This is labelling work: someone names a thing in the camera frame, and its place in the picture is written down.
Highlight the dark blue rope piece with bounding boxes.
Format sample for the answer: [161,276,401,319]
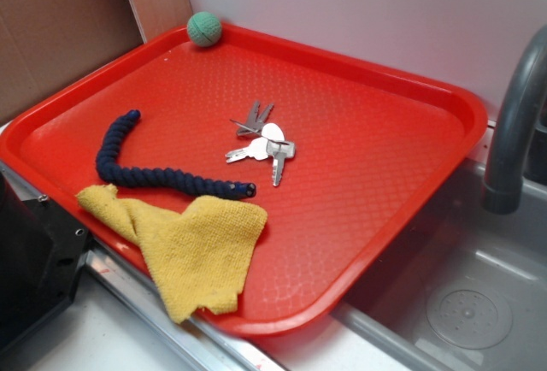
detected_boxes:
[95,109,257,200]

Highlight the red plastic tray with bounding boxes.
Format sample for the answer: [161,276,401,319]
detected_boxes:
[1,24,487,338]

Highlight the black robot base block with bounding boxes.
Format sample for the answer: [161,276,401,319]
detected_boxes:
[1,177,91,354]

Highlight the yellow cloth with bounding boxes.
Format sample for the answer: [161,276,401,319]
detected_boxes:
[76,185,268,324]

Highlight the green rubber ball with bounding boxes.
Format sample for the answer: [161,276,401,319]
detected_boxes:
[186,11,222,47]

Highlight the grey plastic sink basin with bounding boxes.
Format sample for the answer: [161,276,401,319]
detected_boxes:
[333,161,546,370]

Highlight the brown cardboard panel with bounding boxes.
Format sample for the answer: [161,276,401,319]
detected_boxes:
[1,0,142,123]

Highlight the grey sink faucet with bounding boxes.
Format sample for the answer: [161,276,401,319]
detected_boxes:
[481,27,546,215]

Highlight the silver key bunch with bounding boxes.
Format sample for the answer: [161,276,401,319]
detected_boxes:
[225,101,296,187]

